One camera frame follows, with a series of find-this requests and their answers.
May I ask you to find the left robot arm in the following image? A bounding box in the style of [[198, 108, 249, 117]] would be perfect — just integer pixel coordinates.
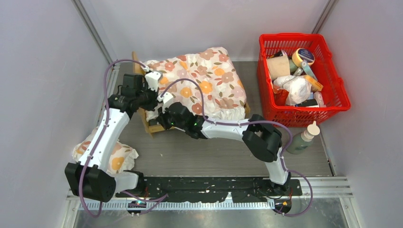
[[65, 71, 163, 202]]

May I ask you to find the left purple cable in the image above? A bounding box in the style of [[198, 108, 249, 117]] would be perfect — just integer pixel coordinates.
[[78, 58, 169, 219]]

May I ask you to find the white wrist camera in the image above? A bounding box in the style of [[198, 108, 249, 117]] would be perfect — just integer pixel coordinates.
[[145, 71, 163, 92], [157, 92, 174, 113]]

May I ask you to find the white crumpled plastic bag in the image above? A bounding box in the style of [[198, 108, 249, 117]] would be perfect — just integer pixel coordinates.
[[273, 75, 311, 106]]

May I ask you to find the large floral cushion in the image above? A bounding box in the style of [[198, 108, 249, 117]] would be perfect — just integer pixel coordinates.
[[145, 47, 247, 120]]

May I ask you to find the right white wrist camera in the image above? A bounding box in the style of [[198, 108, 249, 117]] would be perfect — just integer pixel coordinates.
[[157, 92, 174, 113]]

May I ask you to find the yellow tape roll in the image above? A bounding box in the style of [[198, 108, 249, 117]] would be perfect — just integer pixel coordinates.
[[291, 48, 315, 67]]

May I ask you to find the purple cable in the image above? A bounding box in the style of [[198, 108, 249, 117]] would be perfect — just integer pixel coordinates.
[[159, 78, 314, 218], [78, 58, 169, 219]]

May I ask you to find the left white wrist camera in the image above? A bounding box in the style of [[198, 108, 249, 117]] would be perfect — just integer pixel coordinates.
[[145, 71, 163, 92]]

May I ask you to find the aluminium rail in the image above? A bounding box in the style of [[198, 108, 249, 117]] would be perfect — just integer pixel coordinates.
[[66, 179, 353, 211]]

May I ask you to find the wooden pet bed frame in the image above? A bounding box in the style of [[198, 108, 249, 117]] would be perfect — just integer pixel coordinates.
[[133, 64, 250, 137]]

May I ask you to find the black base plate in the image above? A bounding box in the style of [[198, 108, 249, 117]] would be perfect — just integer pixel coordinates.
[[128, 177, 302, 203]]

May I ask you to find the small floral pillow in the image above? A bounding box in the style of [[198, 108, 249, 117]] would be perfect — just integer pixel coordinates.
[[72, 127, 139, 174]]

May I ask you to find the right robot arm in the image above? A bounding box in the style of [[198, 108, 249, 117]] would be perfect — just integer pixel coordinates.
[[157, 102, 291, 195]]

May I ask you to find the green bottle with beige cap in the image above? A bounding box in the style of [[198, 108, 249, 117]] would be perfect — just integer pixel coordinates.
[[287, 121, 320, 154]]

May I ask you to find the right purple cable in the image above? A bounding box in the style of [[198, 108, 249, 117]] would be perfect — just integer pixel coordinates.
[[159, 78, 314, 218]]

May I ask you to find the red plastic basket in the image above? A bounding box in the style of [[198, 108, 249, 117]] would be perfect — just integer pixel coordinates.
[[257, 33, 351, 127]]

